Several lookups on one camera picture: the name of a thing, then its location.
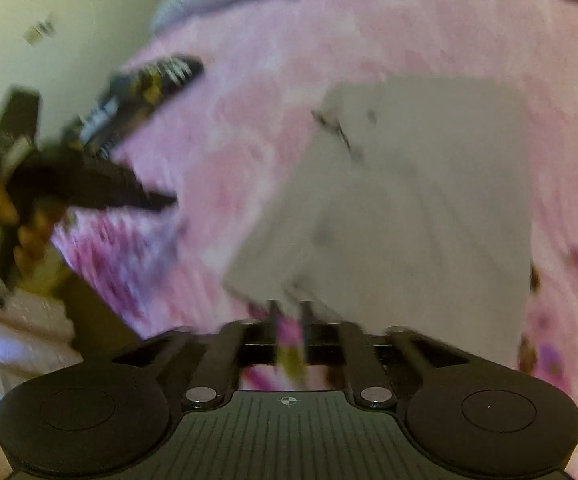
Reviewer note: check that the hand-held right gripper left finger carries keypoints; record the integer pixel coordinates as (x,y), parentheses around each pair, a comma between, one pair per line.
(274,330)

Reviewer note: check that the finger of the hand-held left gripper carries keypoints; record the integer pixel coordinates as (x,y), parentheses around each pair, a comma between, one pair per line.
(99,185)

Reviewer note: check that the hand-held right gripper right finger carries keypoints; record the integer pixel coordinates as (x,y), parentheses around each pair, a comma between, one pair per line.
(308,330)

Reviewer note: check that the dark striped garment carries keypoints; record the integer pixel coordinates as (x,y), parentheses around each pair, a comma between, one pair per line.
(139,90)

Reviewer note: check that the grey garment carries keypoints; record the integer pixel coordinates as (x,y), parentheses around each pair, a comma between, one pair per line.
(409,210)

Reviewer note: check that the pink floral bed blanket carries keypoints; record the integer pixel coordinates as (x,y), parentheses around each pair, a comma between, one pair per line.
(269,85)

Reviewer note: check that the beige wall switch panel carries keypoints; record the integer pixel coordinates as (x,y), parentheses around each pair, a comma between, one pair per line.
(39,31)

